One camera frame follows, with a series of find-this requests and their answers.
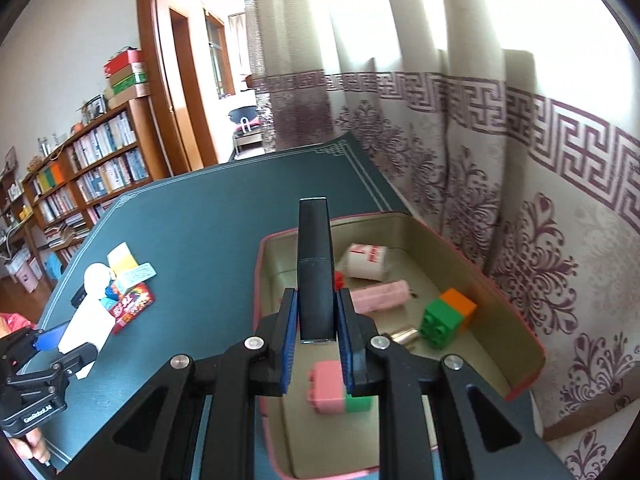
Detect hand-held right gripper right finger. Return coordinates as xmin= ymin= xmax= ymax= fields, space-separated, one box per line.
xmin=334 ymin=287 xmax=576 ymax=480

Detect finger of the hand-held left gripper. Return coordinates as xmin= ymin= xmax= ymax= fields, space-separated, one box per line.
xmin=30 ymin=322 xmax=71 ymax=352
xmin=47 ymin=342 xmax=99 ymax=381

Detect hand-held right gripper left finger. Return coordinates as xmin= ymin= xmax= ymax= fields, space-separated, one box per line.
xmin=52 ymin=287 xmax=301 ymax=480

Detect white tissue pack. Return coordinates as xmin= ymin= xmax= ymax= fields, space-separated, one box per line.
xmin=58 ymin=294 xmax=115 ymax=380

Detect pink and green toy block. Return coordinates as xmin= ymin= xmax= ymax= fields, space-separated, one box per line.
xmin=307 ymin=360 xmax=373 ymax=416

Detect brown gold small bottle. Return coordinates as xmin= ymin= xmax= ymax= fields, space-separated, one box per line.
xmin=389 ymin=327 xmax=421 ymax=347

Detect red printed packet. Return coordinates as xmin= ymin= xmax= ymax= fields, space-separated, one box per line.
xmin=111 ymin=282 xmax=157 ymax=335

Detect black rectangular case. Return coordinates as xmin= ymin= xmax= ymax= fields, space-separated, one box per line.
xmin=297 ymin=198 xmax=337 ymax=345

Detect white roll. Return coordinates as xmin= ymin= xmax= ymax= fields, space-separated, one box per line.
xmin=336 ymin=242 xmax=391 ymax=282

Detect small grey white box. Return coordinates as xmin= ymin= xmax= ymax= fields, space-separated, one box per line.
xmin=114 ymin=261 xmax=158 ymax=295

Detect green and orange toy block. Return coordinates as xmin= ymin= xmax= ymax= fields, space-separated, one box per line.
xmin=419 ymin=287 xmax=478 ymax=348

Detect red storage box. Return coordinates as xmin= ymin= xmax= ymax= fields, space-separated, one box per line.
xmin=252 ymin=211 xmax=547 ymax=480

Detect person's left hand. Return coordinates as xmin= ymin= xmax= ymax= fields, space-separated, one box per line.
xmin=9 ymin=429 xmax=52 ymax=465

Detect pink bedding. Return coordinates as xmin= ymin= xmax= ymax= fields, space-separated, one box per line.
xmin=0 ymin=312 xmax=36 ymax=333

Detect cream and yellow carton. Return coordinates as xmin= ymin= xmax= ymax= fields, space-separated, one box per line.
xmin=106 ymin=242 xmax=138 ymax=278

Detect dark wooden shelf unit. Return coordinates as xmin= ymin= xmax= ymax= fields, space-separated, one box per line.
xmin=0 ymin=147 xmax=31 ymax=261

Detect rows of books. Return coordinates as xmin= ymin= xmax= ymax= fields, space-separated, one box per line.
xmin=30 ymin=110 xmax=151 ymax=256

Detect wooden bookcase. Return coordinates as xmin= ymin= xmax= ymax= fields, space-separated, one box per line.
xmin=22 ymin=95 xmax=168 ymax=261

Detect black wok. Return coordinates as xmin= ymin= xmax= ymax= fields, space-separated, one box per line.
xmin=227 ymin=105 xmax=258 ymax=126

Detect patterned beige curtain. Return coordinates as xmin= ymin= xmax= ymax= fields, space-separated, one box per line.
xmin=242 ymin=0 xmax=640 ymax=480

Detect green flat box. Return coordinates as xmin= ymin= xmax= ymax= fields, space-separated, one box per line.
xmin=109 ymin=72 xmax=150 ymax=96

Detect red flat box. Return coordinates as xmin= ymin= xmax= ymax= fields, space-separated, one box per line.
xmin=103 ymin=49 xmax=146 ymax=78

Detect picture frame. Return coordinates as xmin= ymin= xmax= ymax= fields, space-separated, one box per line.
xmin=82 ymin=95 xmax=108 ymax=121

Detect wooden door frame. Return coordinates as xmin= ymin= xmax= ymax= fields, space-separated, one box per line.
xmin=136 ymin=0 xmax=251 ymax=181

